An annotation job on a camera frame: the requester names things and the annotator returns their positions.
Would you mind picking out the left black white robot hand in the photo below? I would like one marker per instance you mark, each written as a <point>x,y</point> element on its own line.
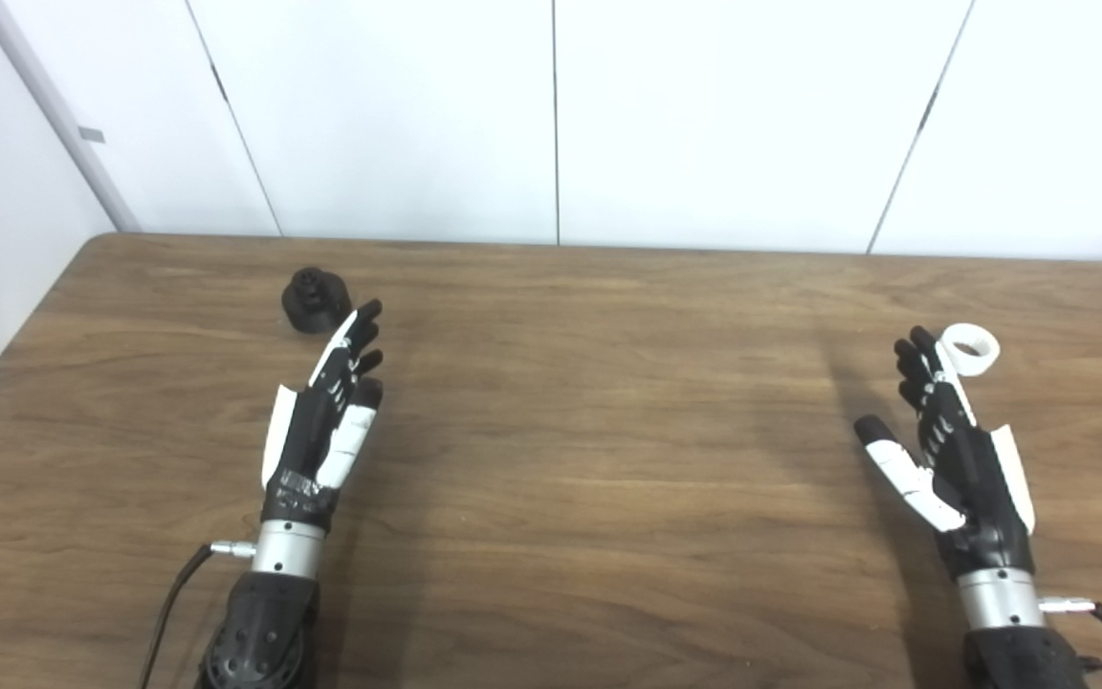
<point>307,440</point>

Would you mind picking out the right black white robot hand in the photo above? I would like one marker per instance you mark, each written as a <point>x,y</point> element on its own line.
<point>977,478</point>

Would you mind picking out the round black plastic part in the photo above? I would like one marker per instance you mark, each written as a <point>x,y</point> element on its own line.
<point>314,304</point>

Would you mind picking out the small grey wall tag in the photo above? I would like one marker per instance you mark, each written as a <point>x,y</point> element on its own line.
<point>92,135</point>

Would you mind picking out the grey wall corner post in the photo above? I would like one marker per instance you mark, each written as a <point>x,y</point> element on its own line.
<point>63,115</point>

